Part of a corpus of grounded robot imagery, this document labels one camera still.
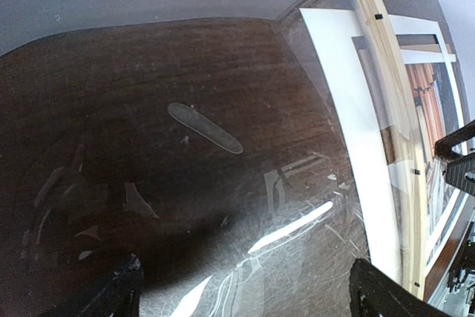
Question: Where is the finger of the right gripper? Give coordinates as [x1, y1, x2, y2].
[434, 121, 474, 196]

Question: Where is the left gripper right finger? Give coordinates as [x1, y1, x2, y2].
[349, 258, 447, 317]

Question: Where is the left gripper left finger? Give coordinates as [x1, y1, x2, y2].
[42, 255, 144, 316]

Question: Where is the white mat board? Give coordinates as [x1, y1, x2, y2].
[298, 7, 468, 284]

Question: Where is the cat photo print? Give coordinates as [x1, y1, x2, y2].
[402, 45, 467, 272]

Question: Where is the clear acrylic sheet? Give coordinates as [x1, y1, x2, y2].
[0, 0, 413, 317]

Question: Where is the light wooden picture frame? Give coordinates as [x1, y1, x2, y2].
[355, 0, 428, 299]

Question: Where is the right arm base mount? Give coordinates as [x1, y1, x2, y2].
[425, 221, 474, 316]

